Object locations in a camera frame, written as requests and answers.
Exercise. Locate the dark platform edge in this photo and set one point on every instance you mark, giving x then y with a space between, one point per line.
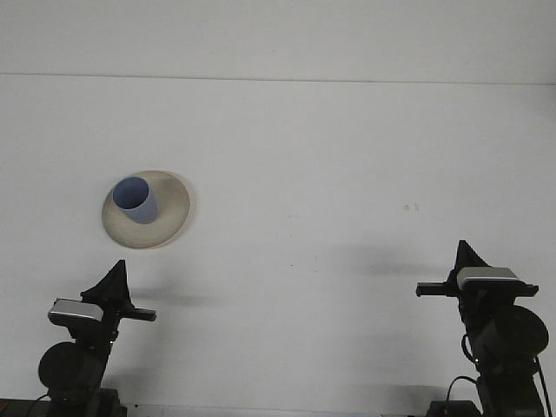
17 408

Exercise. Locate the pale blue cup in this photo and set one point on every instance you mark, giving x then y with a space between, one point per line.
134 193

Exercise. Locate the pale cream round plate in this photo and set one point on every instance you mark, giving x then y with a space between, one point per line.
169 226

